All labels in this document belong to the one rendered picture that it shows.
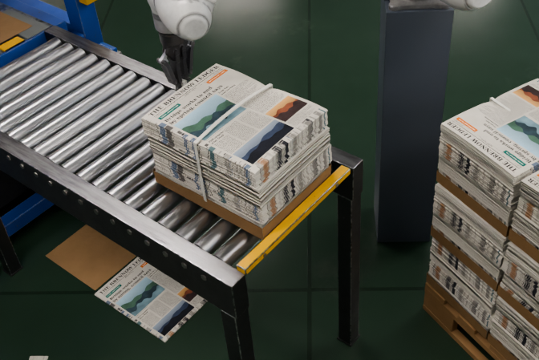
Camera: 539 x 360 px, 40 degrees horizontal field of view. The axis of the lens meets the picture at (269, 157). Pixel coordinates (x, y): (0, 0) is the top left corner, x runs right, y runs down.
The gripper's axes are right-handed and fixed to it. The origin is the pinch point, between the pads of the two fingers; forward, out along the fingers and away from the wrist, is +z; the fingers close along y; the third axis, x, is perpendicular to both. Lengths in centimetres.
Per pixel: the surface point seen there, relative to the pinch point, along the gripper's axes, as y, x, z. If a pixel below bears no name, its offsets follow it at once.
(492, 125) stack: 46, -73, 10
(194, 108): -13.9, -19.4, -10.0
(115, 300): -23, 31, 92
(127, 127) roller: -10.4, 15.5, 13.7
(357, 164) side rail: 13, -50, 13
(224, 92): -4.4, -21.3, -10.1
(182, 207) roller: -26.0, -22.3, 13.1
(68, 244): -15, 68, 93
